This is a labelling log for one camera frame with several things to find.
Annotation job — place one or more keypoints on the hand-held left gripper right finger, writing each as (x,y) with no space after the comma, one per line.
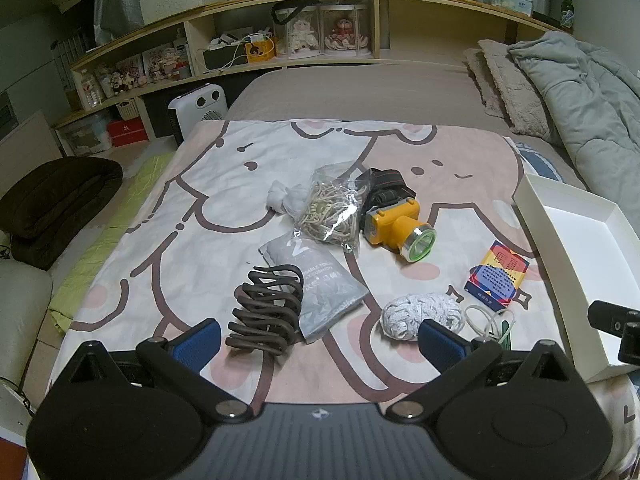
(440,345)

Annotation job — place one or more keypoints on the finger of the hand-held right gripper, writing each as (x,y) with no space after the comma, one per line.
(607,317)

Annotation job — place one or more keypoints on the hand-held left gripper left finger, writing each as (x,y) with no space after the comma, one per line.
(200,342)

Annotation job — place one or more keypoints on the white speckled cloth ball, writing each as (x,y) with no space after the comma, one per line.
(405,315)

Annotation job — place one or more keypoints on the brown wavy hair clip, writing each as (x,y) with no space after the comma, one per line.
(240,317)

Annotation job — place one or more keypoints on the green clothes peg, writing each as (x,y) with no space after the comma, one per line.
(505,332)

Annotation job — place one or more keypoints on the colourful card box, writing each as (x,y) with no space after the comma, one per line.
(495,275)

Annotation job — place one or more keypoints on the white cardboard box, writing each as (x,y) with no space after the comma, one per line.
(575,220)

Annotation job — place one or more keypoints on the yellow headlamp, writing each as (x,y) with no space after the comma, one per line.
(395,227)

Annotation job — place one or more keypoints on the grey towel packet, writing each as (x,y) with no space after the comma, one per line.
(325,290)

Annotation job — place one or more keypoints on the small white cloth bundle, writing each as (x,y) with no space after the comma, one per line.
(285,199)

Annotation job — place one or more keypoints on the light green sheet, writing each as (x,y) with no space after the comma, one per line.
(100,255)

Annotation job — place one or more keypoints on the printed cartoon blanket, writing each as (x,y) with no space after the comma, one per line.
(200,185)

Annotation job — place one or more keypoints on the white cushion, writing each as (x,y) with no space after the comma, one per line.
(22,300)

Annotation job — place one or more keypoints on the dark brown cushion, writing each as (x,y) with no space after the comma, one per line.
(55,200)

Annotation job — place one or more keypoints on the grey duvet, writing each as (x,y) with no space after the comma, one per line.
(590,100)

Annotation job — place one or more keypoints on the red box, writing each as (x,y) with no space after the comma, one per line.
(127,132)

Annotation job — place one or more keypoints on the white fan heater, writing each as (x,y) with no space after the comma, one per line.
(197,110)

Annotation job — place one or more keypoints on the clear plastic bin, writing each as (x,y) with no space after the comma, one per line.
(85,135)

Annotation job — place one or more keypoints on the small woven basket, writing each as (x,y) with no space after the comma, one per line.
(127,109)

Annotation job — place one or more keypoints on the fuzzy beige pillow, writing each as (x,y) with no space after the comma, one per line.
(480,80)
(515,85)

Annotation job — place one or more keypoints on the white cabinet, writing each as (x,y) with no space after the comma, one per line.
(25,150)

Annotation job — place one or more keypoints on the taupe bed mattress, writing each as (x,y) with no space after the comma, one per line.
(350,95)

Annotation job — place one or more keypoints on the clear water bottle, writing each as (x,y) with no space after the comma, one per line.
(91,90)

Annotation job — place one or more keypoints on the row of figurines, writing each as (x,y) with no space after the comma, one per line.
(150,67)

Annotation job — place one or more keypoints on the black box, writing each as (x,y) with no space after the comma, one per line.
(220,60)

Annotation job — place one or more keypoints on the white lotion bottle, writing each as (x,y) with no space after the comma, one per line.
(181,50)

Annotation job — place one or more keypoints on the yellow box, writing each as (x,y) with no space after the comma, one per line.
(262,52)

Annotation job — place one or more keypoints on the green glass bottle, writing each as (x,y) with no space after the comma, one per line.
(566,15)

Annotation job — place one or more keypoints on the clear case with white doll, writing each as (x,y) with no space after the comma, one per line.
(300,35)

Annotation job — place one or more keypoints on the clear case with red doll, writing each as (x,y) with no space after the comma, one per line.
(345,32)

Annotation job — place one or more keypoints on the wooden shelf headboard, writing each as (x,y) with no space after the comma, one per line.
(450,15)

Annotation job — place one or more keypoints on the tissue box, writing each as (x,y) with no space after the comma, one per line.
(512,1)

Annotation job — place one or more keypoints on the white storage box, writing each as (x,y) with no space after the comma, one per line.
(185,0)

